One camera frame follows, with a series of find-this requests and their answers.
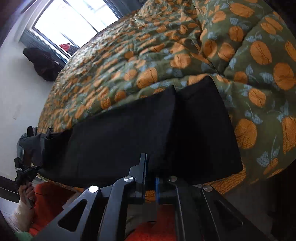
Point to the person's left hand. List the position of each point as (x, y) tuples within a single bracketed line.
[(27, 195)]

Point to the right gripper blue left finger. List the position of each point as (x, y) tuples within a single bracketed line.
[(138, 172)]

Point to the green orange patterned bedspread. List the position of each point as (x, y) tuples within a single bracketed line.
[(245, 47)]

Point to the red dark clothes pile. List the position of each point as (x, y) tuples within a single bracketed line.
[(70, 49)]

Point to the dark clothes hanging on wall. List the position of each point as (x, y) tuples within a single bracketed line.
[(45, 66)]

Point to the black pants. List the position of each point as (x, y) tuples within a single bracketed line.
[(185, 133)]

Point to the grey clothes pile on nightstand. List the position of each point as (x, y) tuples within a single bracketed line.
[(30, 147)]

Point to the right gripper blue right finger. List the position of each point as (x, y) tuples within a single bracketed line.
[(163, 192)]

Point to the white wall switch plate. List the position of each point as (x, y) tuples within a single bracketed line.
[(17, 111)]

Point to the red fuzzy rug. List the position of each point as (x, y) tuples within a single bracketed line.
[(101, 214)]

